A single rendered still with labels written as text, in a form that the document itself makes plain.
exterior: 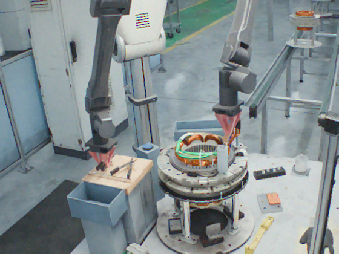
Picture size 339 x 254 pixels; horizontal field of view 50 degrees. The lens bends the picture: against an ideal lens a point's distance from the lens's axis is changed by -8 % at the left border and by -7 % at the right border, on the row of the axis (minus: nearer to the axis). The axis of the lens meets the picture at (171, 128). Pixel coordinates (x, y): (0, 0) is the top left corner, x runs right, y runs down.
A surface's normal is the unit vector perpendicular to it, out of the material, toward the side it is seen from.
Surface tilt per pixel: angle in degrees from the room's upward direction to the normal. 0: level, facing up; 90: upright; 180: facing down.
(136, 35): 90
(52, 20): 90
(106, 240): 90
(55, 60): 89
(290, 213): 0
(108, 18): 115
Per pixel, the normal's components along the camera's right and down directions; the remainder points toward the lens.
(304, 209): -0.08, -0.90
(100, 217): -0.39, 0.43
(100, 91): 0.41, 0.71
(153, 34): 0.47, 0.35
